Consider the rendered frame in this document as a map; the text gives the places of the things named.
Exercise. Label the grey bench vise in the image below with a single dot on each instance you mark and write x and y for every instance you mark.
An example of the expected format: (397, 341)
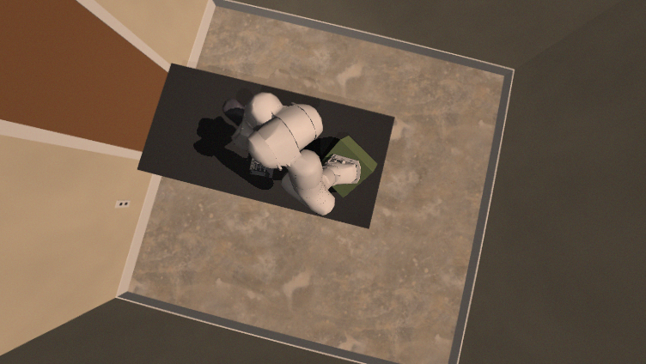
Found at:
(264, 171)

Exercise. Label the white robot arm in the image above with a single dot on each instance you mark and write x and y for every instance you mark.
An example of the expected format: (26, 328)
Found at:
(280, 142)

